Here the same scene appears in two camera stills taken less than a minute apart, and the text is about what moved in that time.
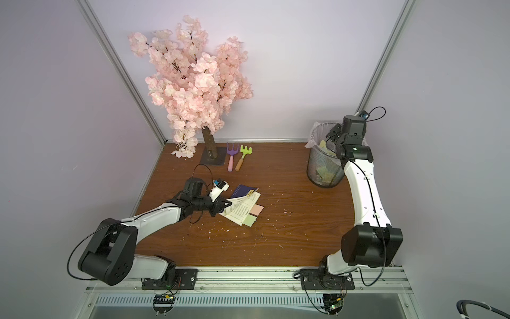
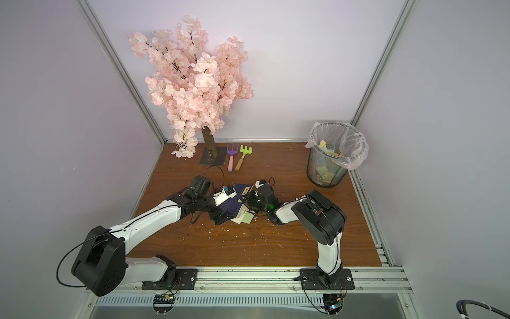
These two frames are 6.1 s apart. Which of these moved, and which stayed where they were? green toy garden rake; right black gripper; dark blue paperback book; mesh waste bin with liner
Moved: right black gripper
Stayed: dark blue paperback book; mesh waste bin with liner; green toy garden rake
